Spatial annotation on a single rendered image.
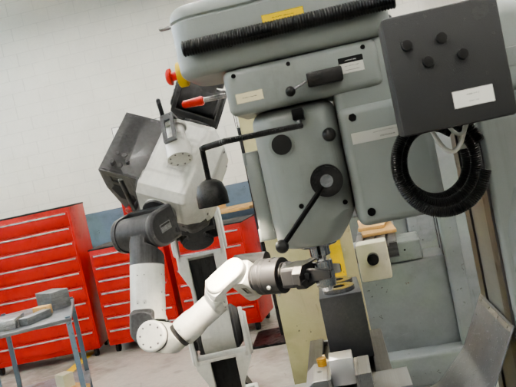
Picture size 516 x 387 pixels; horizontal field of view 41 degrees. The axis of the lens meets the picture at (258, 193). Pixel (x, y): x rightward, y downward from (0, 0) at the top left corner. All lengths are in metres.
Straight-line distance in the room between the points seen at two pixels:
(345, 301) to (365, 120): 0.64
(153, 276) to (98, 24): 9.68
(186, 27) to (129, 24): 9.66
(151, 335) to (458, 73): 0.96
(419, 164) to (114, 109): 9.79
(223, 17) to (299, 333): 2.21
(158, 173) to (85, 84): 9.44
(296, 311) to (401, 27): 2.34
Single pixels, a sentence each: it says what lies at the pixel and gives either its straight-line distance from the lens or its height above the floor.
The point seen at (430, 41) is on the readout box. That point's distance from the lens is 1.26.
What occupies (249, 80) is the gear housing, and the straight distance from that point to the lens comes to 1.50.
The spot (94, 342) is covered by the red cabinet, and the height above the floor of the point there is 0.15.
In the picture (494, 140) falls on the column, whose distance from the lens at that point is 1.48.
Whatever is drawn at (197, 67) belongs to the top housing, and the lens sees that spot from 1.51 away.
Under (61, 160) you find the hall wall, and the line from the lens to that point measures 11.41.
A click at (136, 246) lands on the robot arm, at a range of 1.81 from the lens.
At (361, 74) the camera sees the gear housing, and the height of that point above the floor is 1.66.
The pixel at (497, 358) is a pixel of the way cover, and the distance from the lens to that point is 1.60.
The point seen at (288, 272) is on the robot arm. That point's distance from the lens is 1.63.
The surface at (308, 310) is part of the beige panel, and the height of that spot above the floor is 0.75.
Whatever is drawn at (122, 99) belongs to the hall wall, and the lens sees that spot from 11.10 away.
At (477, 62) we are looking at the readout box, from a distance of 1.27.
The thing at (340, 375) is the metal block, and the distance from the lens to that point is 1.58.
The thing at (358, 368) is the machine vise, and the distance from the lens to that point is 1.58.
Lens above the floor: 1.54
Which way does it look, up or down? 3 degrees down
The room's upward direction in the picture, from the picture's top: 12 degrees counter-clockwise
